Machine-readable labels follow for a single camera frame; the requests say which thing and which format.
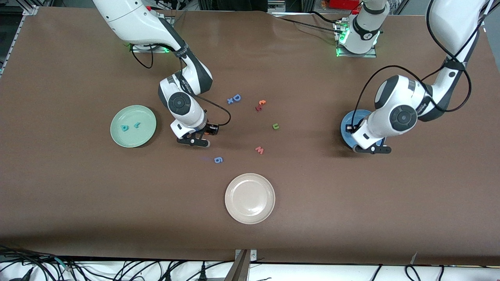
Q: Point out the blue plate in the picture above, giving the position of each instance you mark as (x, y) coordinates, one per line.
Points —
(362, 117)

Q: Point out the aluminium frame profile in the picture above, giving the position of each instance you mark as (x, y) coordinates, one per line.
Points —
(29, 8)

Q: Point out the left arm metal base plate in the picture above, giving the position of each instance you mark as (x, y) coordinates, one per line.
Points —
(371, 56)

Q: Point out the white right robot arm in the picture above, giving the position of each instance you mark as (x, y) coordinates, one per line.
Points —
(133, 19)

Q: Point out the white tape tag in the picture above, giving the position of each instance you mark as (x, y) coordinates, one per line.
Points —
(414, 257)

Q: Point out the beige plate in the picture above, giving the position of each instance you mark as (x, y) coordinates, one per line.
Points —
(250, 198)

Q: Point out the metal table edge bracket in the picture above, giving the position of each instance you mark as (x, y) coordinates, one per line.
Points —
(241, 269)

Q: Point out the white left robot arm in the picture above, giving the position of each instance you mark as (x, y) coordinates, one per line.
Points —
(369, 132)

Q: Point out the brown table cover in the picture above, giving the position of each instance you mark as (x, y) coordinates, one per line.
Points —
(78, 195)

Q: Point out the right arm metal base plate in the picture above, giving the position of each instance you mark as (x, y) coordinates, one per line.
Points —
(156, 50)

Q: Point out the mint green plate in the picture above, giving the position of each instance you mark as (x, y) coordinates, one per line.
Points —
(133, 136)

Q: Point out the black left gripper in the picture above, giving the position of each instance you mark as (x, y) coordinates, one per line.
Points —
(347, 130)

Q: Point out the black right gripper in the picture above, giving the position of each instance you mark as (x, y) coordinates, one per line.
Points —
(208, 129)

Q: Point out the black power plug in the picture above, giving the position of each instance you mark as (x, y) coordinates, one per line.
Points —
(203, 271)

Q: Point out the pink foam letter w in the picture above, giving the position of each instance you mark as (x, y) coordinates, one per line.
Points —
(259, 150)

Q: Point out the red box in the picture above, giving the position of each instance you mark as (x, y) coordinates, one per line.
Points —
(343, 4)

